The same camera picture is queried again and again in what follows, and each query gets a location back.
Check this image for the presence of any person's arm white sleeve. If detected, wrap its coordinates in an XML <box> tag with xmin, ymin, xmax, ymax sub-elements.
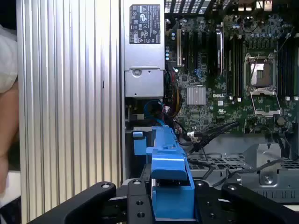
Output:
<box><xmin>0</xmin><ymin>23</ymin><xmax>20</xmax><ymax>199</ymax></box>

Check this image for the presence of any silver power supply box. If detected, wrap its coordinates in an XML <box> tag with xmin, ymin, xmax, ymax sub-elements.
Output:
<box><xmin>123</xmin><ymin>0</ymin><xmax>165</xmax><ymax>98</ymax></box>

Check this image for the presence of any green Dell motherboard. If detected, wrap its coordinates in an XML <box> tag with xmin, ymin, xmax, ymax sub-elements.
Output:
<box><xmin>164</xmin><ymin>13</ymin><xmax>299</xmax><ymax>140</ymax></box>

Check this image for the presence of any black expansion slot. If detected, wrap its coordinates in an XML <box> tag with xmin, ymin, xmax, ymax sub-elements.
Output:
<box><xmin>183</xmin><ymin>30</ymin><xmax>191</xmax><ymax>70</ymax></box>
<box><xmin>192</xmin><ymin>31</ymin><xmax>199</xmax><ymax>69</ymax></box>

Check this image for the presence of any blue data cable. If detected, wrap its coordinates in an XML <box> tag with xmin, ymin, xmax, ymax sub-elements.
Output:
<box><xmin>144</xmin><ymin>99</ymin><xmax>164</xmax><ymax>128</ymax></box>

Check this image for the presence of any silver ribbed chipset heatsink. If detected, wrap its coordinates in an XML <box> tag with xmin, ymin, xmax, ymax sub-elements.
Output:
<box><xmin>186</xmin><ymin>86</ymin><xmax>206</xmax><ymax>105</ymax></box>

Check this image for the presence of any silver metal bracket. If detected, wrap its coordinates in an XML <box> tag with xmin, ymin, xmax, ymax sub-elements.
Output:
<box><xmin>242</xmin><ymin>142</ymin><xmax>290</xmax><ymax>187</ymax></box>

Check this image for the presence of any black flat disk wire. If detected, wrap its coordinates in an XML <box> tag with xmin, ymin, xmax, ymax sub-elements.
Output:
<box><xmin>185</xmin><ymin>125</ymin><xmax>239</xmax><ymax>157</ymax></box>

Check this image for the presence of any black RAM slot bank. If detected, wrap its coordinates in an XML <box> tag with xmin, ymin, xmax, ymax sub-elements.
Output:
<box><xmin>277</xmin><ymin>35</ymin><xmax>299</xmax><ymax>101</ymax></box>
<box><xmin>226</xmin><ymin>34</ymin><xmax>244</xmax><ymax>103</ymax></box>

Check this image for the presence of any CPU socket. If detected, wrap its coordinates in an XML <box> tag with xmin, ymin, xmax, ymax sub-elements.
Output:
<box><xmin>243</xmin><ymin>53</ymin><xmax>278</xmax><ymax>89</ymax></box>

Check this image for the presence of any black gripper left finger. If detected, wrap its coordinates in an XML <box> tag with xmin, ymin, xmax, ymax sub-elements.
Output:
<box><xmin>30</xmin><ymin>178</ymin><xmax>155</xmax><ymax>224</ymax></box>

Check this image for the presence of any open silver PC case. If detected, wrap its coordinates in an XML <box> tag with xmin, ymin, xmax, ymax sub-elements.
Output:
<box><xmin>119</xmin><ymin>0</ymin><xmax>299</xmax><ymax>204</ymax></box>

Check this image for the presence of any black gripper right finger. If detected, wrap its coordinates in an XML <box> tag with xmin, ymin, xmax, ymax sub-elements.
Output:
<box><xmin>195</xmin><ymin>180</ymin><xmax>299</xmax><ymax>224</ymax></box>

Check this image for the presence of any white expansion slot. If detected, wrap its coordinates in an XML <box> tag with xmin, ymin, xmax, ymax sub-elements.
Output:
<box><xmin>176</xmin><ymin>28</ymin><xmax>183</xmax><ymax>68</ymax></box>

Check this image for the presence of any thin metal locking lever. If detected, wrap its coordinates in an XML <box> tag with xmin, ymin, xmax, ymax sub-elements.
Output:
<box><xmin>284</xmin><ymin>26</ymin><xmax>296</xmax><ymax>41</ymax></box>
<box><xmin>248</xmin><ymin>53</ymin><xmax>262</xmax><ymax>85</ymax></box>

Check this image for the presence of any black graphics card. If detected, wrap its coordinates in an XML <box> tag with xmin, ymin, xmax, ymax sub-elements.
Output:
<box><xmin>214</xmin><ymin>23</ymin><xmax>226</xmax><ymax>76</ymax></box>

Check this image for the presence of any hard disk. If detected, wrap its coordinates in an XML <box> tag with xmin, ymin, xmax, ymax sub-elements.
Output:
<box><xmin>145</xmin><ymin>125</ymin><xmax>196</xmax><ymax>222</ymax></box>
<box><xmin>132</xmin><ymin>131</ymin><xmax>152</xmax><ymax>156</ymax></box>

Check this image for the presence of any metal socket cover frame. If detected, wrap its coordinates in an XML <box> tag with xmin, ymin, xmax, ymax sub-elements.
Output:
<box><xmin>249</xmin><ymin>90</ymin><xmax>282</xmax><ymax>117</ymax></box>

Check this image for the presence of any black disk wire white label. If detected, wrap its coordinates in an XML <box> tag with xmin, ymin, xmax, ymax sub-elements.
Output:
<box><xmin>186</xmin><ymin>121</ymin><xmax>239</xmax><ymax>143</ymax></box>

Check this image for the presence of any coloured power wire bundle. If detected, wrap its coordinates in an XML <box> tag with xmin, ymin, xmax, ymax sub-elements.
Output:
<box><xmin>163</xmin><ymin>70</ymin><xmax>185</xmax><ymax>119</ymax></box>

